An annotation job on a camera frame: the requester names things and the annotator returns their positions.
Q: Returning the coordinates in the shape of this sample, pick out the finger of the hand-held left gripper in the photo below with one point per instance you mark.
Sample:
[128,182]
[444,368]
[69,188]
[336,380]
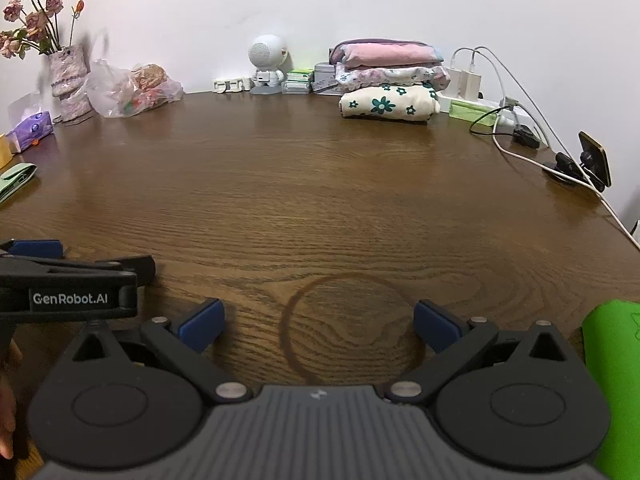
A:
[142,269]
[35,248]

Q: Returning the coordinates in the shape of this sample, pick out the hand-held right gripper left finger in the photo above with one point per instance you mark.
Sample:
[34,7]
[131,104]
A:
[202,322]

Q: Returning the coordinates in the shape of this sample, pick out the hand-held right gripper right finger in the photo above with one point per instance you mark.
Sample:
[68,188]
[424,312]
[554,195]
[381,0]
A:
[435,325]

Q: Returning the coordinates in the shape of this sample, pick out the pink and blue mesh garment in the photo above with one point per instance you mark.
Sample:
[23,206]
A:
[387,52]

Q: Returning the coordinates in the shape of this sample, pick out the folded cream floral clothes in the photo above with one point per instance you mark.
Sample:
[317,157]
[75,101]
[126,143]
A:
[385,102]

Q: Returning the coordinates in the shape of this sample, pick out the folded purple floral clothes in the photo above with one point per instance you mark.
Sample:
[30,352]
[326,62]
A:
[390,76]

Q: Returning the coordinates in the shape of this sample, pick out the person's left hand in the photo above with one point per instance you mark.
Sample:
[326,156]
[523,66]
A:
[7,400]

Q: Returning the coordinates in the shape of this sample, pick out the light green pouch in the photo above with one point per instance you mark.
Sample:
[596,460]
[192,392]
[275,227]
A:
[17,182]

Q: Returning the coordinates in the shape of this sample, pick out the purple tissue pack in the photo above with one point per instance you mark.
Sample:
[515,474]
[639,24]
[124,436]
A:
[32,127]

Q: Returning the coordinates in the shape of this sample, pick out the pink textured vase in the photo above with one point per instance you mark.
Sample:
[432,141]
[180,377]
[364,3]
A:
[70,82]

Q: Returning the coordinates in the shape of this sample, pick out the clear plastic bag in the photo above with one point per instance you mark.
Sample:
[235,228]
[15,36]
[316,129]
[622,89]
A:
[130,90]

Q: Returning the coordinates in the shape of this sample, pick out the bright green mat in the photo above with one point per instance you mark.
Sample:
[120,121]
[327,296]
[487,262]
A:
[617,385]

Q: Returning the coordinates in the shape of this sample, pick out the black clip stand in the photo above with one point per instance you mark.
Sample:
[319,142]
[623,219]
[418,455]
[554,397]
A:
[562,165]

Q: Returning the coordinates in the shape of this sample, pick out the phone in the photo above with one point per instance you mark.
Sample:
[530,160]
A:
[596,159]

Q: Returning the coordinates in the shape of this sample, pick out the dried rose bouquet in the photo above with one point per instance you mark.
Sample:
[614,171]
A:
[35,15]

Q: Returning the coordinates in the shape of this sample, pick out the green and white box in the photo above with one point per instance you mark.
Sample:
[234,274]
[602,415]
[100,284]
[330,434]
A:
[297,82]

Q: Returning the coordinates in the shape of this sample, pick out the white charger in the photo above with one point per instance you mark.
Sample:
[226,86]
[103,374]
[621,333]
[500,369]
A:
[455,80]
[472,85]

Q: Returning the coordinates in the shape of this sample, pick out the white robot speaker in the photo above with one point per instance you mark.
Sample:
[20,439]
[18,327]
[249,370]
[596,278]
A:
[267,60]

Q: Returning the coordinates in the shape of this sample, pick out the grey tin box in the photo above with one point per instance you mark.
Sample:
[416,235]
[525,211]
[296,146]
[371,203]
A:
[325,77]

